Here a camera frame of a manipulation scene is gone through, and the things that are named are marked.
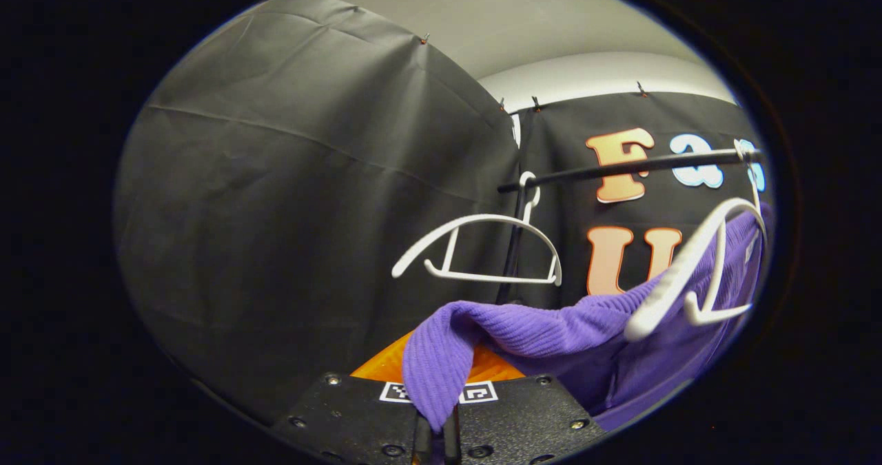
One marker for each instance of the black backdrop cloth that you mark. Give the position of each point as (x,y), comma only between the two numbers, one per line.
(275,210)

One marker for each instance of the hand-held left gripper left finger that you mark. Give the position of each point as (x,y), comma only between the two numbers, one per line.
(358,417)

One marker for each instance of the black clothes rack rail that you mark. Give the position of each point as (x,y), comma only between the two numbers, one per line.
(586,176)

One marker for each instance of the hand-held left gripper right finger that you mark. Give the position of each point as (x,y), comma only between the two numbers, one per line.
(524,417)

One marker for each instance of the white plastic clothes hanger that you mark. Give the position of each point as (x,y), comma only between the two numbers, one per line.
(496,217)
(665,286)

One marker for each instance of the row of small cloth clips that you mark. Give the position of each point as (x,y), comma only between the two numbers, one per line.
(535,103)

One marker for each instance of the purple knit garment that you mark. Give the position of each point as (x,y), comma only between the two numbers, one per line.
(551,334)

